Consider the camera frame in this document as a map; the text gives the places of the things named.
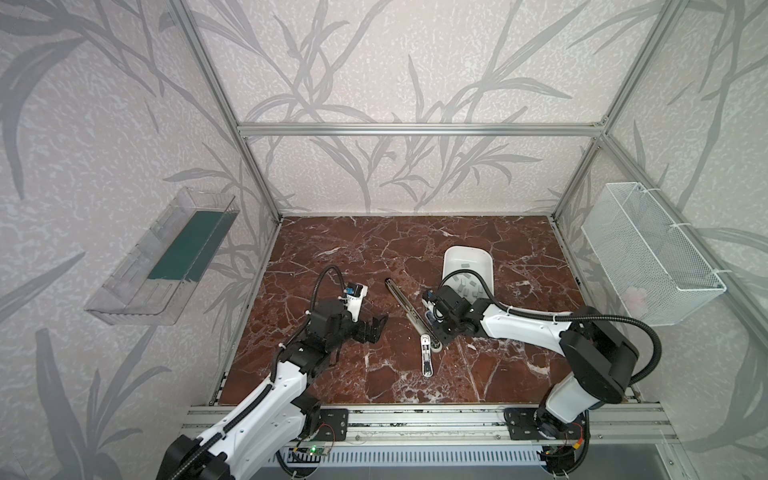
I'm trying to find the green circuit board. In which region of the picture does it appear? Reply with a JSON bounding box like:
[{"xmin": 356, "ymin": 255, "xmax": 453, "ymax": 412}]
[{"xmin": 291, "ymin": 445, "xmax": 332, "ymax": 463}]

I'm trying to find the small white stapler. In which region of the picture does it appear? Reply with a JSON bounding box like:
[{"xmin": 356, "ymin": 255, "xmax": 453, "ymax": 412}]
[{"xmin": 420, "ymin": 334, "xmax": 434, "ymax": 378}]

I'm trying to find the white plastic tray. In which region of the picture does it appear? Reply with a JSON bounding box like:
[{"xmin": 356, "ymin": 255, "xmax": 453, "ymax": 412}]
[{"xmin": 441, "ymin": 246, "xmax": 494, "ymax": 303}]

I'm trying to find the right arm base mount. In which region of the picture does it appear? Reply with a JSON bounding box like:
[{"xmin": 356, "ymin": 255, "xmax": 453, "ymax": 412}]
[{"xmin": 503, "ymin": 407, "xmax": 589, "ymax": 443}]

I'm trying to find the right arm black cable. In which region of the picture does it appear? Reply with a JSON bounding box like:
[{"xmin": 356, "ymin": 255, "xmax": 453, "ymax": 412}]
[{"xmin": 434, "ymin": 268, "xmax": 663, "ymax": 385}]

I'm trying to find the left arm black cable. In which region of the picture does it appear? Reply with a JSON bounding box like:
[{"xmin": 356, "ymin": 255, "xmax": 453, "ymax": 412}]
[{"xmin": 173, "ymin": 265, "xmax": 348, "ymax": 480}]

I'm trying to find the grey white large stapler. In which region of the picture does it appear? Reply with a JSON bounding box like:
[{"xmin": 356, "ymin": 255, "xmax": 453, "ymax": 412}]
[{"xmin": 384, "ymin": 278, "xmax": 443, "ymax": 353}]

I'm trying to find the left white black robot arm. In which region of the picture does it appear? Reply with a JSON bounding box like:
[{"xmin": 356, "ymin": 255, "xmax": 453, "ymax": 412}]
[{"xmin": 157, "ymin": 299, "xmax": 389, "ymax": 479}]

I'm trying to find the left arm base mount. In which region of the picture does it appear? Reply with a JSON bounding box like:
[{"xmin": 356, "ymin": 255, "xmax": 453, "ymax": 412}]
[{"xmin": 308, "ymin": 408, "xmax": 350, "ymax": 442}]

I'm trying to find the white wire mesh basket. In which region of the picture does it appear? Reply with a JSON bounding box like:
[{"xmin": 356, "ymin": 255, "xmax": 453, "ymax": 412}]
[{"xmin": 582, "ymin": 182, "xmax": 727, "ymax": 326}]

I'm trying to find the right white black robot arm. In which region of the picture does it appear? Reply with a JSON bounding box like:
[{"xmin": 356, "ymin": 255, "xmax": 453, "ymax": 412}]
[{"xmin": 422, "ymin": 285, "xmax": 663, "ymax": 437}]

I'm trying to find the clear wall shelf green mat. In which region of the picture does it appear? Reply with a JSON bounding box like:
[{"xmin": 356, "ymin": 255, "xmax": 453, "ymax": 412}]
[{"xmin": 85, "ymin": 187, "xmax": 240, "ymax": 326}]

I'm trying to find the aluminium front rail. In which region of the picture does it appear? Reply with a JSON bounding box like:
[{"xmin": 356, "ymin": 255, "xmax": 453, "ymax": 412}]
[{"xmin": 179, "ymin": 404, "xmax": 679, "ymax": 448}]

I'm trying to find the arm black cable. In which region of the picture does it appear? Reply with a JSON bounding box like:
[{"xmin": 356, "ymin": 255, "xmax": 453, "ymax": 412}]
[
  {"xmin": 173, "ymin": 265, "xmax": 348, "ymax": 480},
  {"xmin": 434, "ymin": 268, "xmax": 663, "ymax": 385}
]

